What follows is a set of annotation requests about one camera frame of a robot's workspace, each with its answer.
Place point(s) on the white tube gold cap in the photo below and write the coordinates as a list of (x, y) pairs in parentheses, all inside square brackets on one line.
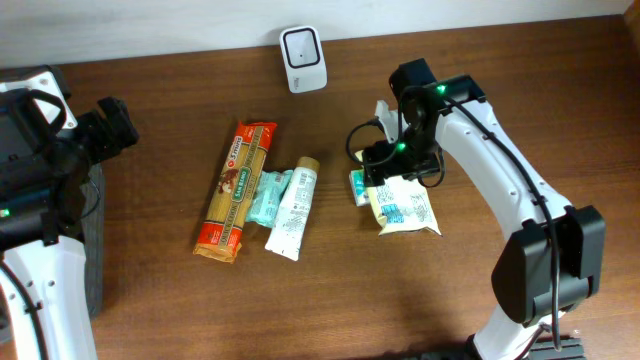
[(287, 233)]

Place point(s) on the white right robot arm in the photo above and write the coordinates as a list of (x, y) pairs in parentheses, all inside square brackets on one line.
[(552, 258)]

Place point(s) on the red spaghetti packet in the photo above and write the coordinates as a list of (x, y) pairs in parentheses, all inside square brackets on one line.
[(222, 229)]

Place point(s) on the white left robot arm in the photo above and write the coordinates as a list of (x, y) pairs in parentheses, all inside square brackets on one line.
[(51, 211)]

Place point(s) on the white barcode scanner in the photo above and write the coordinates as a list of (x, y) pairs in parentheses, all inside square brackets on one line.
[(303, 59)]

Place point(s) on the small green tissue pack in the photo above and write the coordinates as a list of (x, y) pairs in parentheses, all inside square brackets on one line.
[(359, 189)]

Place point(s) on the teal wipes packet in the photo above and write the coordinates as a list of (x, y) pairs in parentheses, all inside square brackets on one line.
[(267, 197)]

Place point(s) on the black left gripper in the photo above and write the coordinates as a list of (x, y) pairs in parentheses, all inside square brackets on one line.
[(111, 128)]

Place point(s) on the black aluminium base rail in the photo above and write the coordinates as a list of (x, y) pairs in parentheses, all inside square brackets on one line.
[(572, 349)]

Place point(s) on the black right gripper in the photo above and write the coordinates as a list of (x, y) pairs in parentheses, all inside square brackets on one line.
[(400, 169)]

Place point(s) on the yellow snack bag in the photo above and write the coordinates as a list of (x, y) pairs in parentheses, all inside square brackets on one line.
[(402, 206)]

